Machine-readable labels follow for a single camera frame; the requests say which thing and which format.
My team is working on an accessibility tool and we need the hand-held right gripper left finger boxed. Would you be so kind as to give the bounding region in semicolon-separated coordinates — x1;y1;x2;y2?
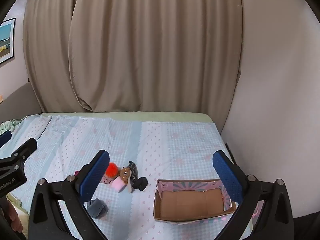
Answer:
27;149;110;240

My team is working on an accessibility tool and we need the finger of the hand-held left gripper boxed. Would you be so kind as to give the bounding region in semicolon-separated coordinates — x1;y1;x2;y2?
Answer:
0;138;38;178
0;130;12;148

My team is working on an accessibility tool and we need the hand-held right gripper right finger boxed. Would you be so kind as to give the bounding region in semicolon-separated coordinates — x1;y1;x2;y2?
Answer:
212;150;295;240

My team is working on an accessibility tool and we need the black patterned cloth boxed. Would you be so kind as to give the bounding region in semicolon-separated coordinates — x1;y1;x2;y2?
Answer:
126;160;139;182

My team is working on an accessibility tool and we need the cardboard box with pink print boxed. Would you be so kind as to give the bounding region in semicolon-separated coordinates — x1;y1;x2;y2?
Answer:
152;179;237;224

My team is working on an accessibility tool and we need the person's left hand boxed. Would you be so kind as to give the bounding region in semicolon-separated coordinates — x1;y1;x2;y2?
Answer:
5;201;23;233

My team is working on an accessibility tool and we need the orange pompom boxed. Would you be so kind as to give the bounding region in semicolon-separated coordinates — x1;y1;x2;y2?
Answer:
104;162;118;178

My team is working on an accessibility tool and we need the pink plush toy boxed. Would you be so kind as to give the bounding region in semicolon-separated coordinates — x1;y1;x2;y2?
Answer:
111;177;127;193

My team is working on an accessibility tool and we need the cream cloth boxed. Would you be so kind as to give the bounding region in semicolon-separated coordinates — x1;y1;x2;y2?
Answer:
6;194;31;216

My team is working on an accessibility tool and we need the brown bear plush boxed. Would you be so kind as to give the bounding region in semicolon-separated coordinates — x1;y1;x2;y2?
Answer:
119;167;132;182

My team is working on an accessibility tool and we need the grey sock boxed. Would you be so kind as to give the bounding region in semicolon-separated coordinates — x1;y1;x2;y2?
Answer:
86;198;109;219

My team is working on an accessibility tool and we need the grey padded headboard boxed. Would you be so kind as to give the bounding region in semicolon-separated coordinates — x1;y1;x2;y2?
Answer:
0;82;42;126

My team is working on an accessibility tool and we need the black sock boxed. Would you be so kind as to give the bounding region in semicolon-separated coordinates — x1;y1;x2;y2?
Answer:
132;177;148;191

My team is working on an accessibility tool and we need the blue pink checkered blanket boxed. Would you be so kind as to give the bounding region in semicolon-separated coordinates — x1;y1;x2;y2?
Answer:
0;115;253;240

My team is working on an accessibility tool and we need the light green bed sheet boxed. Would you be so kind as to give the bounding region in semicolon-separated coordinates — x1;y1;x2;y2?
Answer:
0;111;216;137

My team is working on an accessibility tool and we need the dark cloth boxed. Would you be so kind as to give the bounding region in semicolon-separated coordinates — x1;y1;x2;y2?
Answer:
292;211;320;240

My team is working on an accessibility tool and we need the beige curtain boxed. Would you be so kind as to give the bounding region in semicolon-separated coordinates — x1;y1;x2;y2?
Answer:
22;0;243;113

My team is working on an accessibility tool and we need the wall poster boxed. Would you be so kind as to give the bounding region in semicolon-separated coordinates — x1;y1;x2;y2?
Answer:
0;17;17;67

